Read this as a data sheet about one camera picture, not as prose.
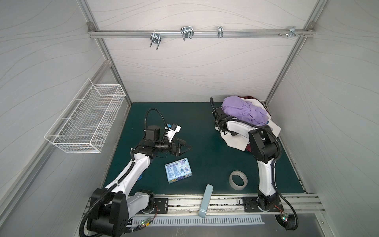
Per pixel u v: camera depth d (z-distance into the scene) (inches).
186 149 27.4
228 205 29.6
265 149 21.9
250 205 28.8
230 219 27.7
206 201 29.1
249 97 45.7
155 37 30.8
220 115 32.2
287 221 28.3
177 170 31.5
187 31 30.1
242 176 31.8
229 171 33.1
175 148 26.1
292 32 30.1
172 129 27.4
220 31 30.9
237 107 36.6
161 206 28.9
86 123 27.2
